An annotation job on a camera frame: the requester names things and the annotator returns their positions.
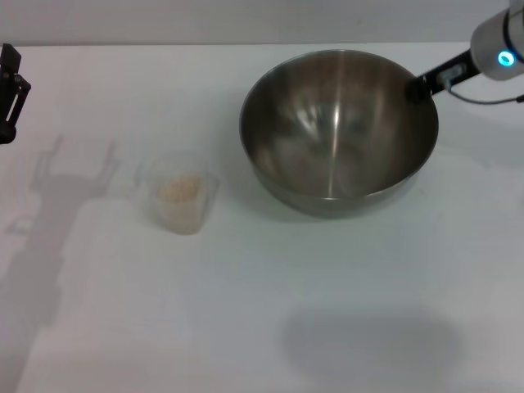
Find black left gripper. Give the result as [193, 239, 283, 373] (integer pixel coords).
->
[0, 43, 32, 146]

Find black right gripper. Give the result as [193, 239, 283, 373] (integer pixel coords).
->
[404, 51, 480, 105]

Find stainless steel mixing bowl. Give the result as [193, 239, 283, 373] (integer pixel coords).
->
[239, 48, 440, 219]

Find uncooked white rice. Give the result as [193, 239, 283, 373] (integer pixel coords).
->
[158, 174, 204, 203]

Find clear plastic cup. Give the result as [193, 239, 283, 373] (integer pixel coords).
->
[145, 151, 221, 237]

